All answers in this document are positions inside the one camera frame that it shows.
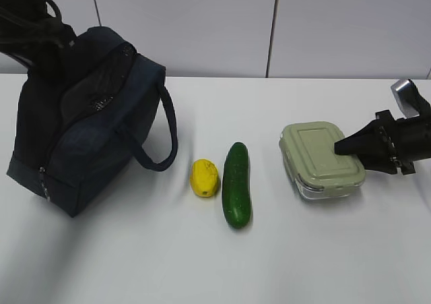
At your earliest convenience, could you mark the dark blue lunch bag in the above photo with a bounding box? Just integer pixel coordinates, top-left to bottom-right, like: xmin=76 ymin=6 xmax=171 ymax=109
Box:
xmin=7 ymin=27 xmax=178 ymax=217

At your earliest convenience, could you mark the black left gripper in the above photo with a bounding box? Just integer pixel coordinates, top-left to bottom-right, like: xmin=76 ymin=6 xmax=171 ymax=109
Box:
xmin=26 ymin=20 xmax=76 ymax=83

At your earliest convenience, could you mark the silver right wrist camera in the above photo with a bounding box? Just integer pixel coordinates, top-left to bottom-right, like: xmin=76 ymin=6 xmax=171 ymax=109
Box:
xmin=391 ymin=79 xmax=430 ymax=119

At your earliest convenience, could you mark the green lid glass food container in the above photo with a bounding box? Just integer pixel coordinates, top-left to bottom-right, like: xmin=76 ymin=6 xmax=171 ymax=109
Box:
xmin=279 ymin=121 xmax=366 ymax=201

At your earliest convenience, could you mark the yellow lemon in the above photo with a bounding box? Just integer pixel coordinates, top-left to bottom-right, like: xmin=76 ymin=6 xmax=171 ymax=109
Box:
xmin=190 ymin=159 xmax=220 ymax=197

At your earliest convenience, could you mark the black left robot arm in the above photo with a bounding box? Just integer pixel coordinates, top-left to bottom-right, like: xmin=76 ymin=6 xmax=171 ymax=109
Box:
xmin=1 ymin=0 xmax=76 ymax=82

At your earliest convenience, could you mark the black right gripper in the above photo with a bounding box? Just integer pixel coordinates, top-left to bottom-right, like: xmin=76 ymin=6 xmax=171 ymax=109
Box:
xmin=334 ymin=110 xmax=430 ymax=175

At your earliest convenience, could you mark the green cucumber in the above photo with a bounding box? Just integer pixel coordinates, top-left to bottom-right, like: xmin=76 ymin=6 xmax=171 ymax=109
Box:
xmin=222 ymin=142 xmax=252 ymax=229

